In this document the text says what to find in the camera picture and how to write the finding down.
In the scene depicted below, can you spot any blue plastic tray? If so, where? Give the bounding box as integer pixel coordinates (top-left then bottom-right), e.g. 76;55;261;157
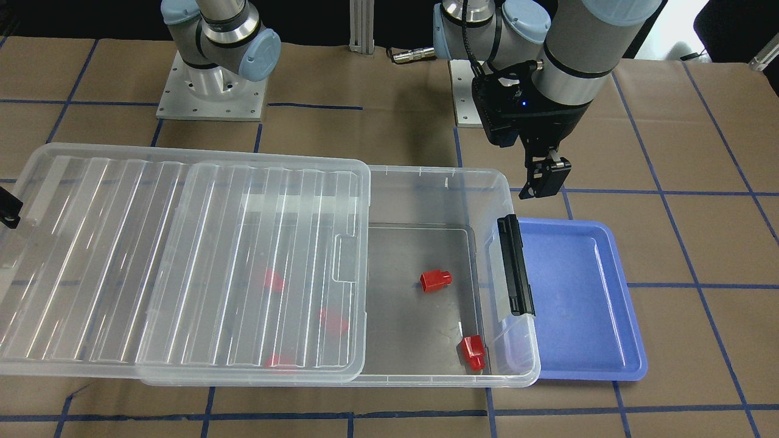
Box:
519;217;648;381

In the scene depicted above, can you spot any black box latch handle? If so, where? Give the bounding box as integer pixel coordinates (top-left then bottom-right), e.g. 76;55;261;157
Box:
496;214;536;316

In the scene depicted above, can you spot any clear plastic storage box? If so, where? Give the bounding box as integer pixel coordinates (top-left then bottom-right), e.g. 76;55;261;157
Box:
136;162;540;388

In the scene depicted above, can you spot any clear plastic box lid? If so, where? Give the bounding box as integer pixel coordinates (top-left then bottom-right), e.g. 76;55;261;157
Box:
1;142;371;386

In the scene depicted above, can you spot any red block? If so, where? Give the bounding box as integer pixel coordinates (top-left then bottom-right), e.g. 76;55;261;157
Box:
459;335;487;372
419;269;453;293
319;308;349;336
262;268;285;293
264;354;300;370

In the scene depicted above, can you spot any aluminium frame post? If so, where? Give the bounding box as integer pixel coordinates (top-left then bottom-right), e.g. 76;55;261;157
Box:
348;0;376;57

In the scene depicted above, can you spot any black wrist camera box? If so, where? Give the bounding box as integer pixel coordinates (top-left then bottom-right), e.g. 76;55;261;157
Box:
471;59;538;148

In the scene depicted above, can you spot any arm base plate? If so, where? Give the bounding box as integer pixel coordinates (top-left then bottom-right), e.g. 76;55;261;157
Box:
156;52;269;122
448;59;483;128

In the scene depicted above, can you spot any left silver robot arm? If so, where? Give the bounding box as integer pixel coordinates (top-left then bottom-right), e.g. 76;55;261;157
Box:
433;1;662;199

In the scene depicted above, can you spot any silver cable connector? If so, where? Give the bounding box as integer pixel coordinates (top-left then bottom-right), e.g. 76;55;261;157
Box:
386;47;436;64

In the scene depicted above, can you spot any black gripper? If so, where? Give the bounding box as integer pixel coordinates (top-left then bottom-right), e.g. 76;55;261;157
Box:
510;105;588;200

